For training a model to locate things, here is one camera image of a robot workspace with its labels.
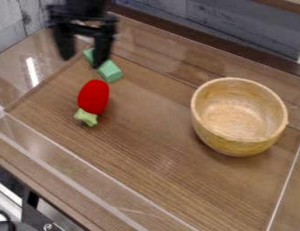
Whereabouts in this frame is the black cable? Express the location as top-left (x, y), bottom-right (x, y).
top-left (0, 208), bottom-right (17, 231)

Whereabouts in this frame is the black table frame bracket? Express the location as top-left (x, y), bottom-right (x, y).
top-left (20, 190), bottom-right (64, 231)

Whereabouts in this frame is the green foam block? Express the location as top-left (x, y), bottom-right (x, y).
top-left (81, 48), bottom-right (121, 83)

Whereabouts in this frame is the wooden bowl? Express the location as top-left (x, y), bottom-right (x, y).
top-left (191, 78), bottom-right (288, 157)

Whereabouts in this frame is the red plush strawberry toy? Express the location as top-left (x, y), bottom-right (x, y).
top-left (73, 79), bottom-right (109, 127)

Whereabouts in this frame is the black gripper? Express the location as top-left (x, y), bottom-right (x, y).
top-left (47, 0), bottom-right (117, 69)

